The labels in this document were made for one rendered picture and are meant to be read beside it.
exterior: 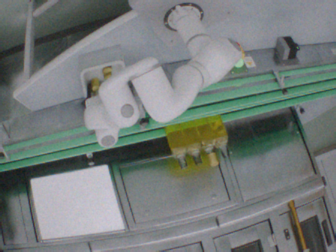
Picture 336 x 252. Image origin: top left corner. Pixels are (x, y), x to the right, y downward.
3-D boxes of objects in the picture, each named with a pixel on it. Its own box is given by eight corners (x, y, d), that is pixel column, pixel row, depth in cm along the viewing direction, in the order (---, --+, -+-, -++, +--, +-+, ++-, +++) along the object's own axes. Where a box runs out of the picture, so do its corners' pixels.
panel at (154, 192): (29, 180, 182) (41, 244, 164) (27, 177, 179) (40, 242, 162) (216, 139, 194) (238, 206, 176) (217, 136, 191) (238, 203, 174)
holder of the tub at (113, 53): (86, 95, 181) (88, 110, 177) (78, 55, 157) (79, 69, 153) (124, 85, 183) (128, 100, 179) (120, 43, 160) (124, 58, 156)
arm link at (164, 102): (190, 52, 118) (168, 61, 106) (213, 96, 119) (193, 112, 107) (151, 70, 125) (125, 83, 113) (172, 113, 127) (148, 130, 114)
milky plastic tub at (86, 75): (84, 89, 176) (86, 106, 172) (77, 55, 157) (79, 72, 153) (124, 79, 178) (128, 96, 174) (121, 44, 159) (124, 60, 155)
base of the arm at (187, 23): (157, 13, 145) (171, 38, 137) (187, -4, 142) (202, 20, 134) (177, 33, 158) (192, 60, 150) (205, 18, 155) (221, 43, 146)
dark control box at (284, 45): (274, 46, 184) (282, 60, 180) (277, 36, 177) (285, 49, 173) (288, 46, 185) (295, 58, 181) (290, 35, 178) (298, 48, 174)
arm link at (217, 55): (168, 76, 123) (204, 40, 115) (199, 61, 144) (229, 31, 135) (191, 101, 123) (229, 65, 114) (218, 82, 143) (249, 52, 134)
